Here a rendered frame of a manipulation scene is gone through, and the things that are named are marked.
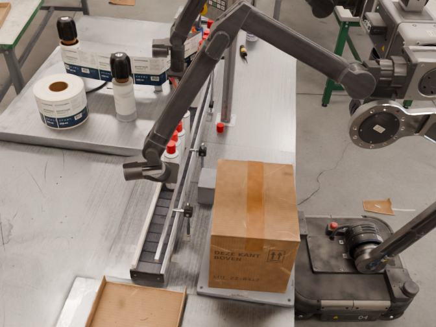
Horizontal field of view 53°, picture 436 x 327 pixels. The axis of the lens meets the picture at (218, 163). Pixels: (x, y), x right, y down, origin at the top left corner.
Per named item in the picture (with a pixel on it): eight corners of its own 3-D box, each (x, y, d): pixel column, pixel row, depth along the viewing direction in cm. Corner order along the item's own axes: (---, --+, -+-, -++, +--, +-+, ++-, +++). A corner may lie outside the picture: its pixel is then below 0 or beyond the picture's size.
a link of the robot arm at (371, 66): (387, 67, 113) (380, 60, 118) (348, 66, 113) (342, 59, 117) (379, 100, 118) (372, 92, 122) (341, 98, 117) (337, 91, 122)
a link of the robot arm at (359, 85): (233, -7, 101) (231, -14, 109) (205, 45, 107) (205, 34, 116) (383, 80, 113) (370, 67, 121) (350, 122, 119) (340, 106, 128)
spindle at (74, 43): (71, 69, 213) (58, 12, 194) (88, 71, 213) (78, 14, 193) (63, 78, 207) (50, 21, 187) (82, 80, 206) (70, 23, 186)
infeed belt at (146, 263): (210, 34, 256) (210, 28, 254) (224, 36, 256) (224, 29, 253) (133, 277, 138) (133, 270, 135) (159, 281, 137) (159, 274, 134)
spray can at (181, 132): (173, 157, 172) (172, 117, 158) (186, 159, 172) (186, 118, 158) (170, 167, 169) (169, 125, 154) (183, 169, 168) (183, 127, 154)
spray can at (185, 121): (178, 139, 180) (178, 98, 166) (191, 141, 180) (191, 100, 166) (176, 148, 177) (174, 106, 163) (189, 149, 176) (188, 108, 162)
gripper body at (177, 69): (167, 78, 175) (167, 61, 170) (172, 65, 183) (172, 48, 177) (182, 80, 175) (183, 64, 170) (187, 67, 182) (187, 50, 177)
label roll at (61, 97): (49, 100, 196) (41, 72, 186) (93, 102, 196) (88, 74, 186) (34, 128, 182) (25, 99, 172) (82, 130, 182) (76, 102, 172)
